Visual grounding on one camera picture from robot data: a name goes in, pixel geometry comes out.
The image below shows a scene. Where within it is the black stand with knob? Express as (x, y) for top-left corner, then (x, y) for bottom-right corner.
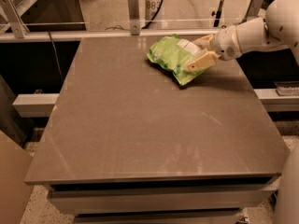
(212, 0), (224, 27)

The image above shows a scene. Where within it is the grey drawer cabinet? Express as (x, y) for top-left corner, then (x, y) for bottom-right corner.
(25, 36), (289, 224)

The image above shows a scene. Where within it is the white cylindrical post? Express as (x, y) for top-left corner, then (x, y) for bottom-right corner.
(145, 0), (164, 24)

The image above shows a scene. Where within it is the brown panel at left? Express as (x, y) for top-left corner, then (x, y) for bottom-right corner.
(0, 132), (33, 224)

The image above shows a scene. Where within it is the clear acrylic barrier strip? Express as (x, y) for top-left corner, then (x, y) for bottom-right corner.
(0, 18), (247, 27)

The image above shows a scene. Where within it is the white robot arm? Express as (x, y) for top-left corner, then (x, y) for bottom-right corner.
(184, 0), (299, 72)

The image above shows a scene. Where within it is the right metal bracket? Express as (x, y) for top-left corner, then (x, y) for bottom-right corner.
(242, 0), (263, 22)

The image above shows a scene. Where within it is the black cable on floor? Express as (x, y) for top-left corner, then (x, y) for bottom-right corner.
(105, 0), (165, 32)

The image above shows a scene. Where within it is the metal bracket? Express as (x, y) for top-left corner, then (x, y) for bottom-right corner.
(242, 0), (263, 22)
(0, 0), (28, 38)
(127, 0), (141, 35)

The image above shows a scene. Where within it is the long aluminium rail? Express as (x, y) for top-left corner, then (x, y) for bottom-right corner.
(0, 29), (219, 43)

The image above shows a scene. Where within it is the left hanging black cable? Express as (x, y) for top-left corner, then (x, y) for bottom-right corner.
(48, 31), (65, 85)

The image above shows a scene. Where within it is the left metal bracket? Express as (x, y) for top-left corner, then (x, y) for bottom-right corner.
(0, 0), (28, 38)

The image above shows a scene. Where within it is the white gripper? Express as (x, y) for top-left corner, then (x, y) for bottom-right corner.
(186, 25), (242, 72)

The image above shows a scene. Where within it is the middle metal bracket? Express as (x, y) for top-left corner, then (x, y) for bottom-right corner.
(127, 0), (141, 35)

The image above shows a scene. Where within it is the green rice chip bag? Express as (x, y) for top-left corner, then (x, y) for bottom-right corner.
(147, 35), (207, 86)

